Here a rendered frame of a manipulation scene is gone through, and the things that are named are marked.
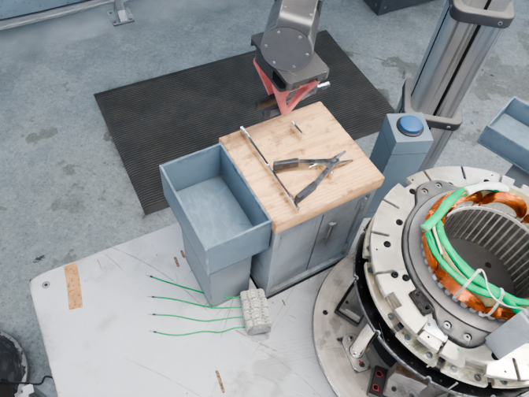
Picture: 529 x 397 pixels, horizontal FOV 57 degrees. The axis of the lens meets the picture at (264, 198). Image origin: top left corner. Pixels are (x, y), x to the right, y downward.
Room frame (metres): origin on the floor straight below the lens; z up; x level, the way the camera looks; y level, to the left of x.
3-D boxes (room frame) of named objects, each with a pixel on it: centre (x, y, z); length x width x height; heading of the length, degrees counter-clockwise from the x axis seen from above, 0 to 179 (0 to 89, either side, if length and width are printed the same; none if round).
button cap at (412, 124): (0.63, -0.25, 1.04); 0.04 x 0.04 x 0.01
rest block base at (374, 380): (0.23, -0.26, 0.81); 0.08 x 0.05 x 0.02; 75
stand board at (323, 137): (0.50, -0.05, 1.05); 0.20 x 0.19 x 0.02; 125
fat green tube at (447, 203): (0.38, -0.26, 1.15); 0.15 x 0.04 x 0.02; 123
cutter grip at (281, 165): (0.47, -0.03, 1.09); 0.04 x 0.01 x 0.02; 110
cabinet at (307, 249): (0.50, -0.05, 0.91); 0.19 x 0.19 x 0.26; 35
